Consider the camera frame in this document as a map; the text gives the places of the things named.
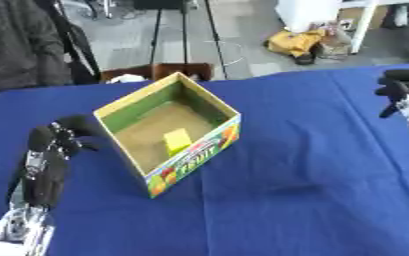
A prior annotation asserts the yellow block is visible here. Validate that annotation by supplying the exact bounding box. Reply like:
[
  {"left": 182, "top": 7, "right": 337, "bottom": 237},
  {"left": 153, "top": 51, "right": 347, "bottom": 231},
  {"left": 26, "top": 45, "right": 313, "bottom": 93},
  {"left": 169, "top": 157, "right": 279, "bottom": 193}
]
[{"left": 162, "top": 127, "right": 194, "bottom": 158}]

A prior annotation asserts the yellow bag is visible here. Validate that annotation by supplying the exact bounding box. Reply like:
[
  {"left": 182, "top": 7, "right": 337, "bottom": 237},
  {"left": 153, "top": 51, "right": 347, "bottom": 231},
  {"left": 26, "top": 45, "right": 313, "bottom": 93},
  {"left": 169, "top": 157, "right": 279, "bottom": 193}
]
[{"left": 263, "top": 29, "right": 327, "bottom": 58}]

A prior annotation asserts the white table leg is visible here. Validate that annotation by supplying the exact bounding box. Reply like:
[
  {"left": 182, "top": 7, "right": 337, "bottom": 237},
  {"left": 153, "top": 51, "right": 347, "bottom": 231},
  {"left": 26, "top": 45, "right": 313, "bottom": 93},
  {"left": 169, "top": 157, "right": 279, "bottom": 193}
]
[{"left": 349, "top": 0, "right": 381, "bottom": 55}]

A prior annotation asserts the person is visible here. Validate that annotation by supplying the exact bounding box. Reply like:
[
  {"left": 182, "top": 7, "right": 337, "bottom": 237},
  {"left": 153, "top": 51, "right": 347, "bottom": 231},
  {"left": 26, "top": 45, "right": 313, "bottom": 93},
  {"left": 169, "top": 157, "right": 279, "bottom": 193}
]
[{"left": 0, "top": 0, "right": 103, "bottom": 101}]

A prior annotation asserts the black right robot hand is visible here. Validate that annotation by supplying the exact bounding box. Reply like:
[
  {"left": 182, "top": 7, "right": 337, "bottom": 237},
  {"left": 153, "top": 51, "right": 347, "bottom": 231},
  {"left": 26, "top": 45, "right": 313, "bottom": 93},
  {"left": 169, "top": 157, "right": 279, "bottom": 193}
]
[{"left": 373, "top": 68, "right": 409, "bottom": 141}]

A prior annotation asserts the cardboard box with green inside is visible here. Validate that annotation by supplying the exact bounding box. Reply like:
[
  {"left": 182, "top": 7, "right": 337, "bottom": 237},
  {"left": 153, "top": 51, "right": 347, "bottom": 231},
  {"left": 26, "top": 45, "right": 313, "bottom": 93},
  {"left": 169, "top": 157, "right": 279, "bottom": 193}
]
[{"left": 92, "top": 71, "right": 243, "bottom": 200}]

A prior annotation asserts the black tripod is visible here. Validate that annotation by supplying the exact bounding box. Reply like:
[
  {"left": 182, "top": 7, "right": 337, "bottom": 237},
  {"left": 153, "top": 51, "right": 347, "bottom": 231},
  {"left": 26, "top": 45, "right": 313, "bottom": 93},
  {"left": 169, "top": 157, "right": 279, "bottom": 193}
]
[{"left": 132, "top": 0, "right": 231, "bottom": 80}]

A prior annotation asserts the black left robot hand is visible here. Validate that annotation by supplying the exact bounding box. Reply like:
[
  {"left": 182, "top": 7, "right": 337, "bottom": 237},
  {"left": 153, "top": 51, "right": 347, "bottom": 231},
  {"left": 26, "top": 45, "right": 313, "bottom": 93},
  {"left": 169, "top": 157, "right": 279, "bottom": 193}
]
[{"left": 6, "top": 114, "right": 103, "bottom": 212}]

